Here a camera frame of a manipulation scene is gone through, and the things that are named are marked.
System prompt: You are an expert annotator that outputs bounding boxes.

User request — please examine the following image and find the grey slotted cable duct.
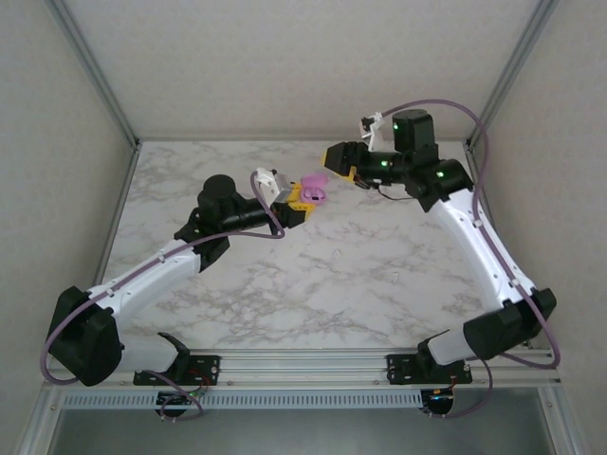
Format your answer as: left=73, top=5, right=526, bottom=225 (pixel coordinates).
left=60, top=390, right=424, bottom=410

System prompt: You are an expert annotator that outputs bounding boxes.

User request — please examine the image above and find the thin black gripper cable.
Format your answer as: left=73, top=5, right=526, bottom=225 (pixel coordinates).
left=358, top=178, right=421, bottom=201

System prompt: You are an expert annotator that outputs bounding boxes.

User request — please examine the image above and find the purple earbud charging case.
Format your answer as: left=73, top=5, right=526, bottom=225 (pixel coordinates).
left=300, top=173, right=332, bottom=207

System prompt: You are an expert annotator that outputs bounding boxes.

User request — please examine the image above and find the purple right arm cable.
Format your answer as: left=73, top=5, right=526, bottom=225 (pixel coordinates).
left=382, top=99, right=563, bottom=421

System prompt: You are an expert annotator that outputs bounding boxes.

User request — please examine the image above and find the black controller board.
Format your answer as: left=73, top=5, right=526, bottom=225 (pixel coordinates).
left=426, top=387, right=457, bottom=411
left=156, top=391, right=198, bottom=410

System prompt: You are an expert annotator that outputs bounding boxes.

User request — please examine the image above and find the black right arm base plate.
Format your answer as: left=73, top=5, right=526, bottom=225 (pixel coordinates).
left=386, top=353, right=474, bottom=385

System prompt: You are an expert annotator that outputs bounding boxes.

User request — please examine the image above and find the grey table back strip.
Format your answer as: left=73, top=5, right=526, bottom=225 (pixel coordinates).
left=137, top=136, right=470, bottom=144

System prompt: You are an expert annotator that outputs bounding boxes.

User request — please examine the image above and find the aluminium corner post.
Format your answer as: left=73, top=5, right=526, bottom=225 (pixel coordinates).
left=48, top=0, right=142, bottom=151
left=465, top=0, right=561, bottom=152

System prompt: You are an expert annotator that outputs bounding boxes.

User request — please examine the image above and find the aluminium table side rail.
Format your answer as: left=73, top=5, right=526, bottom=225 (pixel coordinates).
left=87, top=140, right=142, bottom=295
left=466, top=140, right=527, bottom=291

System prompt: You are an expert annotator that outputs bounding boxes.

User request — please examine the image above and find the aluminium front rail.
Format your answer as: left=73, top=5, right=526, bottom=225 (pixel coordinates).
left=45, top=349, right=563, bottom=386

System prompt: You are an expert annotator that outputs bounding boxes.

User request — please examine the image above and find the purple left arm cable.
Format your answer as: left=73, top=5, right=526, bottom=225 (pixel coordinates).
left=40, top=173, right=286, bottom=423

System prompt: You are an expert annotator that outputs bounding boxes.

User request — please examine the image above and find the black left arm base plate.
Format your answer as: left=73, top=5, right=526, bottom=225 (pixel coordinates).
left=132, top=354, right=223, bottom=386

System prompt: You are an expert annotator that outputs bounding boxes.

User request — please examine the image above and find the aluminium lower frame post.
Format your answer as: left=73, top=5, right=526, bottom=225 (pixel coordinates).
left=535, top=384, right=585, bottom=455
left=18, top=383, right=63, bottom=455

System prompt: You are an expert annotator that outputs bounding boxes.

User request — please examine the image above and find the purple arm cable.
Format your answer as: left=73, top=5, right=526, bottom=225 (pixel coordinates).
left=382, top=99, right=563, bottom=421
left=40, top=173, right=286, bottom=423

